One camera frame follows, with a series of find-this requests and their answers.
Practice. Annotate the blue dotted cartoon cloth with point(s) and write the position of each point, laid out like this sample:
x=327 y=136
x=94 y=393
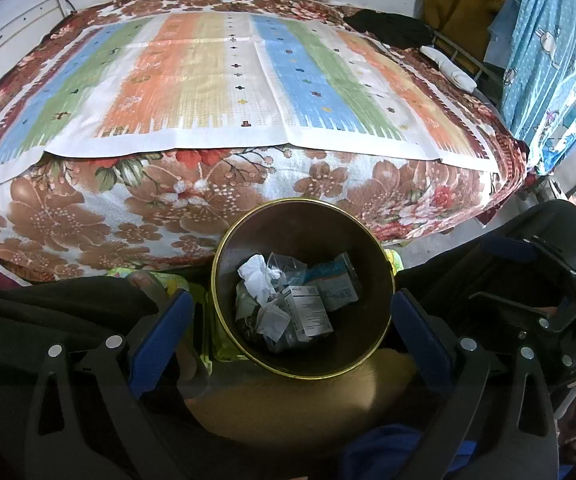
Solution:
x=542 y=70

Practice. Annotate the white blue plastic package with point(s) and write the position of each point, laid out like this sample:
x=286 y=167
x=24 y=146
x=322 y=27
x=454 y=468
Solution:
x=338 y=290

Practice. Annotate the mustard hanging garment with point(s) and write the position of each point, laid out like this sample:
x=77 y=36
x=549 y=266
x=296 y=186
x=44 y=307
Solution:
x=462 y=0

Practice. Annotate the small white medicine box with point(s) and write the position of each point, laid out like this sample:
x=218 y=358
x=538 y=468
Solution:
x=310 y=315

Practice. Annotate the black cloth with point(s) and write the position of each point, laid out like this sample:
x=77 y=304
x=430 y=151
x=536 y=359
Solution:
x=392 y=27

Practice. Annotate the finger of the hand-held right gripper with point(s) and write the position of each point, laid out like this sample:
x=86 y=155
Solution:
x=512 y=310
x=512 y=251

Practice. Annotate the clear plastic bag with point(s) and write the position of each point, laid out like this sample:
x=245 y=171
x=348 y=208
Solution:
x=288 y=267

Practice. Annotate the white headboard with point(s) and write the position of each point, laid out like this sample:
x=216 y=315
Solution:
x=13 y=35

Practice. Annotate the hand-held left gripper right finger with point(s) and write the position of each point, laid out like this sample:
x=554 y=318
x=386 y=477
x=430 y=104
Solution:
x=422 y=340

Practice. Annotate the white rolled cloth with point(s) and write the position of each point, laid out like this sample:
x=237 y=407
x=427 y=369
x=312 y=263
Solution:
x=447 y=67

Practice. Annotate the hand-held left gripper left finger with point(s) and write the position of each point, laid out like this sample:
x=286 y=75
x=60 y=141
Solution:
x=160 y=340

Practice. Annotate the bed with striped mat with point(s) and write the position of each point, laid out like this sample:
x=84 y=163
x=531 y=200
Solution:
x=93 y=220

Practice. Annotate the striped colourful mat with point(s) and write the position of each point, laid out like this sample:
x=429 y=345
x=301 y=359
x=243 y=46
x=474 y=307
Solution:
x=193 y=85

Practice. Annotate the brown round bin gold rim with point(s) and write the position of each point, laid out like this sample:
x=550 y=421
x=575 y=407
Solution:
x=288 y=230

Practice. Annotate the metal bed rail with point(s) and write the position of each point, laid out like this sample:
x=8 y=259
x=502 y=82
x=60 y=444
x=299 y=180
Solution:
x=467 y=57

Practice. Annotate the white tissue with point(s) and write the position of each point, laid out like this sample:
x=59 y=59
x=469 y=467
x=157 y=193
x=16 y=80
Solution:
x=274 y=322
x=258 y=275

